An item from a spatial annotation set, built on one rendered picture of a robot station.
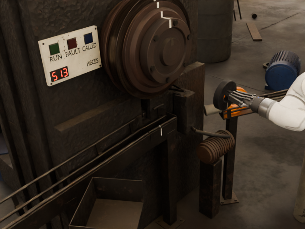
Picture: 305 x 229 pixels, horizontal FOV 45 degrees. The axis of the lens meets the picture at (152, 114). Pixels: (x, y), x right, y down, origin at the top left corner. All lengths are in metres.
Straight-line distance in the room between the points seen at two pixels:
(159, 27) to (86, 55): 0.32
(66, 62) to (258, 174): 1.66
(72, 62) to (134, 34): 0.27
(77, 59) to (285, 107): 0.90
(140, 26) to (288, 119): 0.74
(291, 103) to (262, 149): 1.30
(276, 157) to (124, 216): 1.64
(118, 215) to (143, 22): 0.77
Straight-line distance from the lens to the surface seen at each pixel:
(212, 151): 1.98
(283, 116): 1.66
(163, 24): 1.51
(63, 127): 1.56
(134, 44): 1.48
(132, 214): 1.49
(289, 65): 3.68
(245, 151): 2.89
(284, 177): 2.70
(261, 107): 1.70
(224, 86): 1.78
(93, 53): 1.57
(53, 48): 1.45
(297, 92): 1.70
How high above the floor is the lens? 1.64
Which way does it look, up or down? 29 degrees down
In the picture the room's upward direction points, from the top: 3 degrees counter-clockwise
